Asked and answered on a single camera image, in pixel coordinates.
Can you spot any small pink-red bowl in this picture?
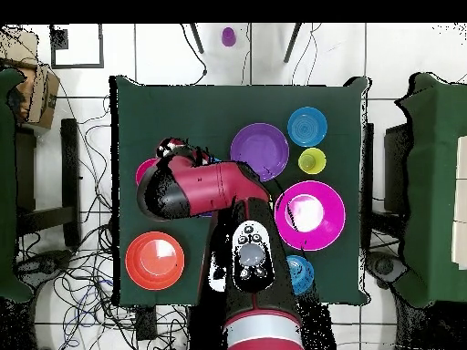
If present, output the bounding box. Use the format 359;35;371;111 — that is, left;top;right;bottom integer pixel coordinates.
135;157;160;187

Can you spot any dark green table cloth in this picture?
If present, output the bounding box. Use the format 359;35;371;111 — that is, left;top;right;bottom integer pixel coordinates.
109;74;373;307

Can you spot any black tripod leg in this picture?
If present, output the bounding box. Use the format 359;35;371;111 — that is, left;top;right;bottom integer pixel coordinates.
283;23;303;64
189;23;205;55

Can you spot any orange bowl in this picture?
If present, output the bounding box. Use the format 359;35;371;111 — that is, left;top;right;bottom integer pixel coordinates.
124;231;186;292

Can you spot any purple cup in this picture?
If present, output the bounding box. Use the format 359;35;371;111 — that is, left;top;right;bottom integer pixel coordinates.
221;26;237;47

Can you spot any translucent blue small bowl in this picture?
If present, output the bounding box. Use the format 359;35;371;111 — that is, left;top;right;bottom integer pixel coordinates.
286;106;328;148
285;254;316;295

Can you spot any translucent yellow cup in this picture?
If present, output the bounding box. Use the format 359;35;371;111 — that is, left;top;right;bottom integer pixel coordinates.
297;147;327;176

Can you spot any cardboard box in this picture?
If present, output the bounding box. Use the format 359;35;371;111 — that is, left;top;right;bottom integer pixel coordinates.
0;27;61;130

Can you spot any large pink bowl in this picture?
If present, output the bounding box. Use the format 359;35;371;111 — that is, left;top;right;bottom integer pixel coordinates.
274;180;347;252

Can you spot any green cloth covered table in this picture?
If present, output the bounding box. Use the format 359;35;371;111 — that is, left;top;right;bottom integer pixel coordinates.
393;71;467;309
0;67;34;304

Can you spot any black floor cable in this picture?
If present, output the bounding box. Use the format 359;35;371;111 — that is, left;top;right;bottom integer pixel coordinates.
178;23;210;86

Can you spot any black metal frame stand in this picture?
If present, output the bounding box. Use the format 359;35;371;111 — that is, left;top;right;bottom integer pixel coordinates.
15;118;82;249

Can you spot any tangle of black cables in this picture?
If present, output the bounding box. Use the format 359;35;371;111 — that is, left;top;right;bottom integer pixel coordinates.
14;72;194;350

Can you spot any black square floor frame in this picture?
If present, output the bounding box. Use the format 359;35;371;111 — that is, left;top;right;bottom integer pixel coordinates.
49;23;105;69

